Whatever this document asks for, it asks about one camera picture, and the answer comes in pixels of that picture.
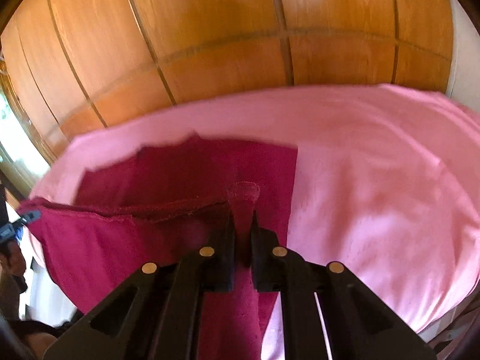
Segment dark red cloth garment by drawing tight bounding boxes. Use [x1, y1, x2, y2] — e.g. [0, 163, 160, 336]
[16, 134, 299, 360]

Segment wooden framed window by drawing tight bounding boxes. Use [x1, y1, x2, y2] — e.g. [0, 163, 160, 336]
[1, 63, 55, 197]

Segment pink bed sheet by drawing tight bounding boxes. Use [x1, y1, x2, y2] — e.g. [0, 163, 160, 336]
[29, 85, 479, 359]

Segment orange wooden wardrobe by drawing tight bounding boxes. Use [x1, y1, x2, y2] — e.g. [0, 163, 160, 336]
[1, 0, 454, 159]

